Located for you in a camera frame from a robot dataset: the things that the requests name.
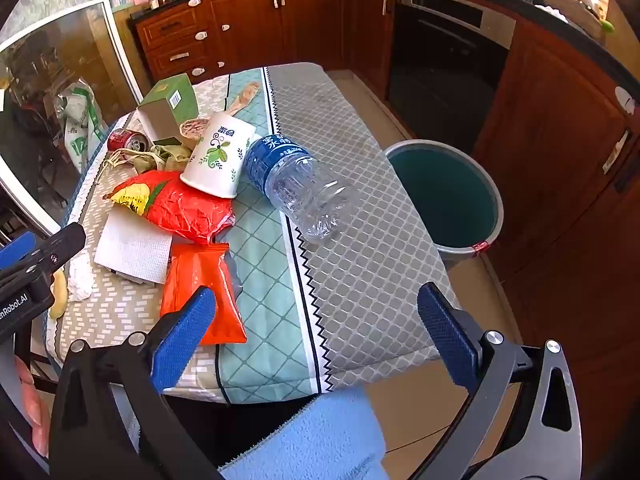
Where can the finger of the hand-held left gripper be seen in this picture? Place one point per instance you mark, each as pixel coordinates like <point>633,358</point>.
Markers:
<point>62,245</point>
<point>15,252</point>

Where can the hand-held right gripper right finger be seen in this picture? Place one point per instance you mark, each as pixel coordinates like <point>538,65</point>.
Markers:
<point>447,340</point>

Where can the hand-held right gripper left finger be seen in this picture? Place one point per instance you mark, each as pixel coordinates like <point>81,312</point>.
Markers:
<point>182,335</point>

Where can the orange red foil packet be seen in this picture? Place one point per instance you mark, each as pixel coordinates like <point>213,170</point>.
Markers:
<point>195,270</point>

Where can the white paper napkin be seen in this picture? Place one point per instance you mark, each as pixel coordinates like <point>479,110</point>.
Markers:
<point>132,250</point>

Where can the red soda can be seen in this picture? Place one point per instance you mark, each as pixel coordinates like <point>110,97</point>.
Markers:
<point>122,139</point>

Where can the teal plastic bin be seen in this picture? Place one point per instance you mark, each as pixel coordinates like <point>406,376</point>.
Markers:
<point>440,195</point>

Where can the brown round bowl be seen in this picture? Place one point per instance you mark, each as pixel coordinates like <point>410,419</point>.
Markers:
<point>192,128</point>

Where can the brown paper wrapper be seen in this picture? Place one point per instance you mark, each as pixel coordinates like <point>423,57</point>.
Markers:
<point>242,100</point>

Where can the person's left hand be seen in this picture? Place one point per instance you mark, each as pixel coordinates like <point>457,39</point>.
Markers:
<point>32,405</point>

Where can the crumpled white tissue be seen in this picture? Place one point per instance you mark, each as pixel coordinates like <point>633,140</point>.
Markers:
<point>80,280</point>

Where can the yellow banana peel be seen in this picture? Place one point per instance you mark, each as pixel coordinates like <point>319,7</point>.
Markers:
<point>61,300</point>

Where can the green white plastic bag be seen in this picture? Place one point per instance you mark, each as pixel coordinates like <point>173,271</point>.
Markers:
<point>80,125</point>

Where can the red yellow snack bag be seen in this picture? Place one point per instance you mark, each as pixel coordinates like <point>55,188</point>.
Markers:
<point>185,210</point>

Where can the patterned grey teal tablecloth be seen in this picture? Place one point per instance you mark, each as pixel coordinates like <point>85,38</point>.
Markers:
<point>360,240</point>

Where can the person's blue fleece clothing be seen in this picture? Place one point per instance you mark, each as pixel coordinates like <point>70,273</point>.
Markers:
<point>320,440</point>

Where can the white paper cup green print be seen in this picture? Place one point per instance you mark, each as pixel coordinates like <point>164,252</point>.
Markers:
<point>215,160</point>

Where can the wooden cabinet door panel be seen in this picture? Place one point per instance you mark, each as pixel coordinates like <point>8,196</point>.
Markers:
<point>550,135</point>

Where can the beige tape strip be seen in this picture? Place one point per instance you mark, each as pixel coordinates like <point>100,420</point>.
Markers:
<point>616,152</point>

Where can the built-in black oven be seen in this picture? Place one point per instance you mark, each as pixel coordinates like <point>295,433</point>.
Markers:
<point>440,60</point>

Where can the wooden cabinet with drawers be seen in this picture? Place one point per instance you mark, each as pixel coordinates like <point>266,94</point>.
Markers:
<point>250,25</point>

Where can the white cabinet child lock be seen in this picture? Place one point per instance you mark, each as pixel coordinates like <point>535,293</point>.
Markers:
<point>625,99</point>

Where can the green vegetable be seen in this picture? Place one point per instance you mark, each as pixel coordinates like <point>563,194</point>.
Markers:
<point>608,26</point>

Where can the beige plastic bag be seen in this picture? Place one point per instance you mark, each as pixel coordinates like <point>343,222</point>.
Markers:
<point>575,5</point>

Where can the glass door white frame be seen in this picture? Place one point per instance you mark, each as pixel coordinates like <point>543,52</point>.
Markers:
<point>50,60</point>

